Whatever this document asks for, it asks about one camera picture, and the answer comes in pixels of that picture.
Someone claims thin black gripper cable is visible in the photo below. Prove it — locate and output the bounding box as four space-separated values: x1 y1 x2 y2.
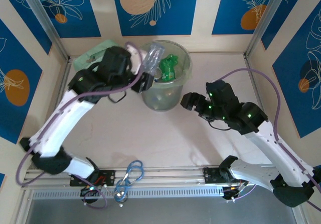
107 92 126 104
208 120 233 132

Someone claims aluminium frame post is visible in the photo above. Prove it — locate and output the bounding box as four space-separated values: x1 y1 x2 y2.
243 0 298 59
19 0 71 62

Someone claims crushed clear bottle white cap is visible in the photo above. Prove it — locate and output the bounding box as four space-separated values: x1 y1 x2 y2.
142 42 166 77

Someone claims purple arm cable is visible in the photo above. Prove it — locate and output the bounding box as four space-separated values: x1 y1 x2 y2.
16 42 146 209
217 68 320 211

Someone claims mint green zip pouch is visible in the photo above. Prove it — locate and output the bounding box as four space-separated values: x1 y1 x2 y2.
73 39 121 71

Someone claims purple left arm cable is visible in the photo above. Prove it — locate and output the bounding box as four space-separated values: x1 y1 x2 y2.
16 42 146 209

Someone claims crushed green bottle yellow cap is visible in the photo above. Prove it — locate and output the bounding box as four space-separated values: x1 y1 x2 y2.
159 54 180 82

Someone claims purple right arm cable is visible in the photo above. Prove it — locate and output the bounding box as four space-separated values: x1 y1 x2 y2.
217 68 320 211

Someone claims translucent green bucket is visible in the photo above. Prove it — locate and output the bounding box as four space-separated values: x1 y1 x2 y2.
139 40 193 112

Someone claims aluminium front rail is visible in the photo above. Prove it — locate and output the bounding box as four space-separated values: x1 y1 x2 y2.
21 165 298 191

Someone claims blue stethoscope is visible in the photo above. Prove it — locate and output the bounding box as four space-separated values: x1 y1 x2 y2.
114 160 145 208

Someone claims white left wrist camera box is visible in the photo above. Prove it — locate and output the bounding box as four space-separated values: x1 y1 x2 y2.
124 44 143 76

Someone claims slotted grey cable duct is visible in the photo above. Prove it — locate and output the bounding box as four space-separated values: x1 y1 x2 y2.
31 186 224 200

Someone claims grey metal front panel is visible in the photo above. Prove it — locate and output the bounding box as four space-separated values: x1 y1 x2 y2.
25 198 301 224

